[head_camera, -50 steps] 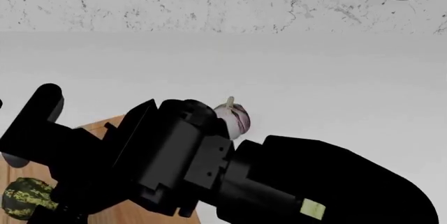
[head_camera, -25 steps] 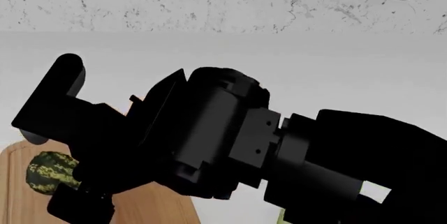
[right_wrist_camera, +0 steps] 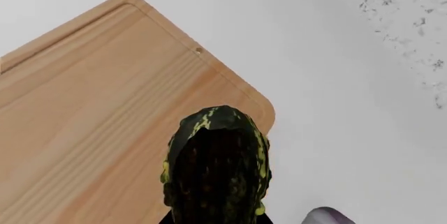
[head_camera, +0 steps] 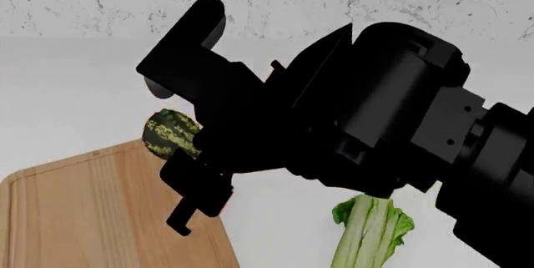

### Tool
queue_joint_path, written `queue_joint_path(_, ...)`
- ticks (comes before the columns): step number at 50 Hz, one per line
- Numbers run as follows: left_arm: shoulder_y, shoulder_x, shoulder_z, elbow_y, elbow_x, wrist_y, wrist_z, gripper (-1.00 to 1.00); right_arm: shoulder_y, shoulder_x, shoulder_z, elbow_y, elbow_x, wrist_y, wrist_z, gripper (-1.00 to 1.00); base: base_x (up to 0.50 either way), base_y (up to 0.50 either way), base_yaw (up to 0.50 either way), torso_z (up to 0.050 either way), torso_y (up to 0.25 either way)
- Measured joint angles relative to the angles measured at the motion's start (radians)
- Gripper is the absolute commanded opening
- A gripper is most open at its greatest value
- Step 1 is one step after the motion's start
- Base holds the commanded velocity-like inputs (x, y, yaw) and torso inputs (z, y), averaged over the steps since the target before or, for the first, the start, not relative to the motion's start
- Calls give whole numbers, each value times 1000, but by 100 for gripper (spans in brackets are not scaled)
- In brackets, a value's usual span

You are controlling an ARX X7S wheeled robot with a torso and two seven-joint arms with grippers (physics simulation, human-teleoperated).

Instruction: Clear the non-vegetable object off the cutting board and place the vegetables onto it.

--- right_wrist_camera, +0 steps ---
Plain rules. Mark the dark green yellow-speckled squash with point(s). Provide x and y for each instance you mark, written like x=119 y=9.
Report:
x=218 y=161

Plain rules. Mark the wooden cutting board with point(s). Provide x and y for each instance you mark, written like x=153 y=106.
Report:
x=87 y=98

